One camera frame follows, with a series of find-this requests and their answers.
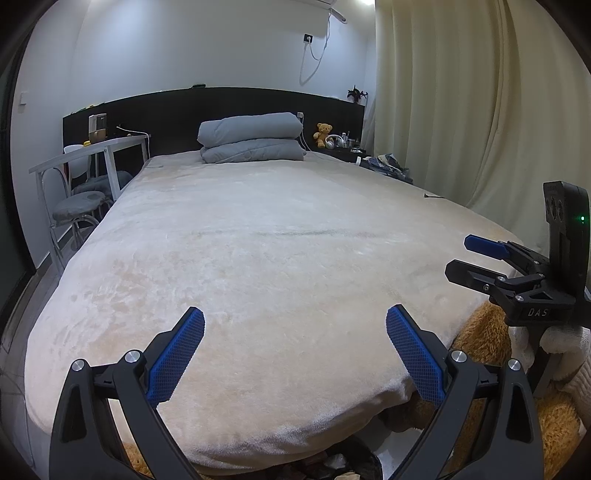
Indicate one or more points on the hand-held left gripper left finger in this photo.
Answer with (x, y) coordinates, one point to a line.
(178, 355)

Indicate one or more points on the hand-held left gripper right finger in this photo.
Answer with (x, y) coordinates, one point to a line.
(415, 355)

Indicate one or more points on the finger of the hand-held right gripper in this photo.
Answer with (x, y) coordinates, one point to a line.
(466, 270)
(485, 245)

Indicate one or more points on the black trash bin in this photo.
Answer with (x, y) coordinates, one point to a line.
(367, 464)

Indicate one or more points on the white tissue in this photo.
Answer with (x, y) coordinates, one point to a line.
(335, 461)

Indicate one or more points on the person's right hand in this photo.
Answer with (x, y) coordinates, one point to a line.
(572, 350)

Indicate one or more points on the brown fuzzy pants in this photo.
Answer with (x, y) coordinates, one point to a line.
(485, 332)

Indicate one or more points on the pile of clothes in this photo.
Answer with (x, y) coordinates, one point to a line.
(385, 167)

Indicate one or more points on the beige plush blanket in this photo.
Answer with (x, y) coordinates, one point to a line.
(277, 277)

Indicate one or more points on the cream curtain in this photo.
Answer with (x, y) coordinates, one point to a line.
(461, 115)

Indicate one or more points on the black nightstand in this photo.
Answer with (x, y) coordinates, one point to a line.
(341, 154)

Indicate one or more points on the small bottles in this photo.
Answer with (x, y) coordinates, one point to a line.
(349, 141)

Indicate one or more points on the metal chair grey cushion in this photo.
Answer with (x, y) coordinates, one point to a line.
(78, 206)

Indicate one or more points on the white headphones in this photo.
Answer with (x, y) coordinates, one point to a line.
(332, 142)

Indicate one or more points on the white-backed chair grey cushion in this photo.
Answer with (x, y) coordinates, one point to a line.
(108, 177)

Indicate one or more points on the brown teddy bear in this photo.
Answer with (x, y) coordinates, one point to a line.
(323, 134)

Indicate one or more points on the dark plant ornament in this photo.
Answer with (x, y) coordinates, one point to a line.
(358, 93)

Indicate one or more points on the grey folded quilt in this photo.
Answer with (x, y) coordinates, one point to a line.
(249, 129)
(254, 151)

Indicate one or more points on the white table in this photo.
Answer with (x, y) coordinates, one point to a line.
(92, 148)

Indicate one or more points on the black headboard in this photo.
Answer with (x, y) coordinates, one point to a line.
(175, 120)

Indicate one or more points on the frosted glass door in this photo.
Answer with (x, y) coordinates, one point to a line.
(9, 184)

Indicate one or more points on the white and wooden box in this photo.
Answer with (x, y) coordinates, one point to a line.
(98, 127)

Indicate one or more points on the white air conditioner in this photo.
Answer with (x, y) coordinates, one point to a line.
(339, 2)

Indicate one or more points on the wall light switch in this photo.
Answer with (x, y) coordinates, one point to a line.
(22, 101)

